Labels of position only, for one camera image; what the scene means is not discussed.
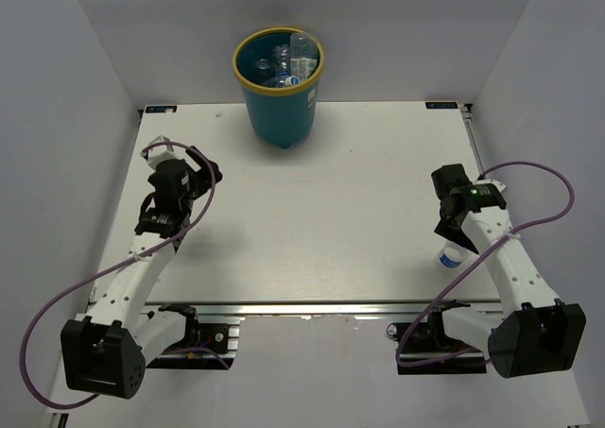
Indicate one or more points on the aluminium right side rail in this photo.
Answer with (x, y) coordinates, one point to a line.
(488, 226)

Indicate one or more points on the clear bottle green white label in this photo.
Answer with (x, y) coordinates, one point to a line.
(303, 55)

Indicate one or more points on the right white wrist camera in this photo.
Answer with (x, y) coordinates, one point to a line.
(496, 183)

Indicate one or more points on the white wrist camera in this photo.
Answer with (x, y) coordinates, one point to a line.
(496, 183)
(160, 150)

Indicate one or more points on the right blue table sticker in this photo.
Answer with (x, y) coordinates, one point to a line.
(441, 105)

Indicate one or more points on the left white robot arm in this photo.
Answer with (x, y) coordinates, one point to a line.
(108, 350)

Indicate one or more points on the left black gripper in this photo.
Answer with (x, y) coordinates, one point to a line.
(203, 176)

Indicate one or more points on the aluminium front rail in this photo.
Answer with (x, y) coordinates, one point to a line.
(372, 308)

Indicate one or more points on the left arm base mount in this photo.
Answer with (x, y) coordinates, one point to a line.
(177, 337)

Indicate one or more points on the bottle blue cap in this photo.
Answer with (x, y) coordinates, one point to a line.
(452, 256)

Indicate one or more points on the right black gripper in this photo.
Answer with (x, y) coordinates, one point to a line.
(447, 232)

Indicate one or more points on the aluminium rail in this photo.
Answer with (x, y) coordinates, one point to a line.
(372, 308)
(488, 226)

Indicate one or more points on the clear bottle blue label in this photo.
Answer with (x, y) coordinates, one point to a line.
(281, 60)
(262, 65)

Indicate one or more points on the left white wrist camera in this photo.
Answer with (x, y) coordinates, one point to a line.
(160, 150)

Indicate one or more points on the clear unlabelled bottle white cap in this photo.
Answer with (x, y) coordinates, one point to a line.
(281, 81)

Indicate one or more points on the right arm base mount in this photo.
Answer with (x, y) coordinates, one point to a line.
(428, 340)

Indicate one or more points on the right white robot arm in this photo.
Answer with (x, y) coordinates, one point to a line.
(539, 333)

